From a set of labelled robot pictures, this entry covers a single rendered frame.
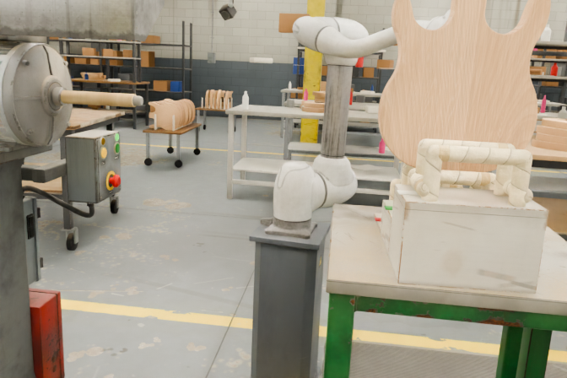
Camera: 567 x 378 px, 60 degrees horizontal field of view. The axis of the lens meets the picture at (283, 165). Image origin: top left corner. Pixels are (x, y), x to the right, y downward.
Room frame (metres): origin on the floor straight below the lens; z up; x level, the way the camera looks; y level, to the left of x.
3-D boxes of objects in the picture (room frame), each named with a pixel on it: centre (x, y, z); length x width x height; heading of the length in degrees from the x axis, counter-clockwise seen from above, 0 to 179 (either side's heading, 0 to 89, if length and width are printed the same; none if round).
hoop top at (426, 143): (1.02, -0.38, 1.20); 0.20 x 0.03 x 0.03; 86
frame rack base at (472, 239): (0.98, -0.38, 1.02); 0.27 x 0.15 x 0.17; 87
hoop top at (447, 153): (0.94, -0.38, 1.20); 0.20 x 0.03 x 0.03; 86
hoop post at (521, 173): (0.93, -0.46, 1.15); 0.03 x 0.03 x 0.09
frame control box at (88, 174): (1.47, 0.66, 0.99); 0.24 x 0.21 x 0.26; 84
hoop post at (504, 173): (1.01, -0.47, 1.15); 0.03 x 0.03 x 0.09
